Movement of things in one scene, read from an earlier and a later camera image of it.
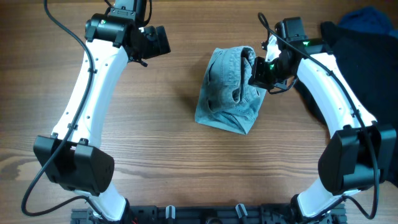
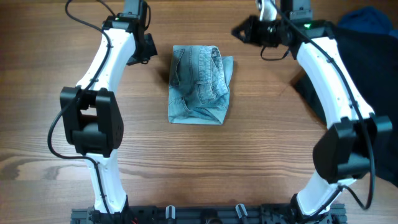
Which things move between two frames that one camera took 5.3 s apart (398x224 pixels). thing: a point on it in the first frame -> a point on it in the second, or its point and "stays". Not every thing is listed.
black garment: [370, 60] stays
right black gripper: [258, 78] -> [250, 35]
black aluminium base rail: [237, 214] stays
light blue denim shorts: [226, 99] -> [199, 84]
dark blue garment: [369, 19] stays
